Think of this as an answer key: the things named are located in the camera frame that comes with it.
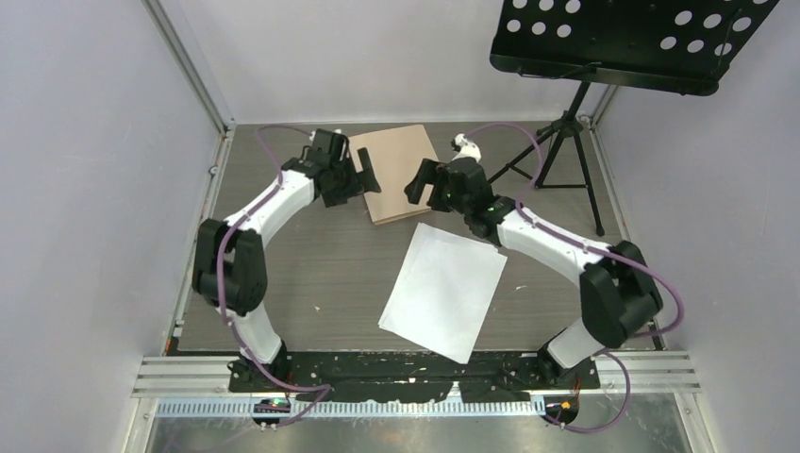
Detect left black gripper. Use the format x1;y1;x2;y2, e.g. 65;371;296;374
323;148;378;208

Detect brown cardboard folder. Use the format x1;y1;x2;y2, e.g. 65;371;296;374
350;124;438;226

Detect white paper sheets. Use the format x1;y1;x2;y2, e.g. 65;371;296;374
378;223;507;364

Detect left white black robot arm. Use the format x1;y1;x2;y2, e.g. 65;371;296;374
192;128;381;391

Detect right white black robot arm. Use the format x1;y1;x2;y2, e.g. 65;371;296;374
404;158;663;388

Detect black music stand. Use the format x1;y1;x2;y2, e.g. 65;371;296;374
462;0;782;238

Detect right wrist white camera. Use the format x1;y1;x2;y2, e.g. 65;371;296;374
451;133;482;162

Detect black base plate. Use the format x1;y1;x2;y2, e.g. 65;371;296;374
227;349;601;405

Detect aluminium frame rail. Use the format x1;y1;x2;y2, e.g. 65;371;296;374
132;351;701;419

